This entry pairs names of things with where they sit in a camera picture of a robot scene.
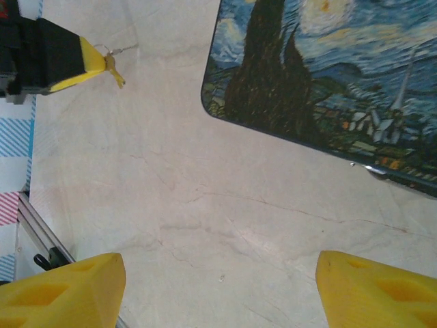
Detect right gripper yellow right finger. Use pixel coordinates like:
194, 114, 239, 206
316, 250, 437, 328

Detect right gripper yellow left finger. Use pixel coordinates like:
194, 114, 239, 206
0, 252, 126, 328

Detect small brass key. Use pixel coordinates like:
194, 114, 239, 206
104, 54, 126, 90

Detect silver key ring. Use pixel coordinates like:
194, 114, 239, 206
92, 41, 139, 57

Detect starry night tin box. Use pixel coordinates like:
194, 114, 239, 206
200, 0, 437, 200

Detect black rail bracket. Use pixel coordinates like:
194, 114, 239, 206
33, 246, 76, 273

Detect aluminium side frame rail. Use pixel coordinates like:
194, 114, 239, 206
16, 191, 129, 328

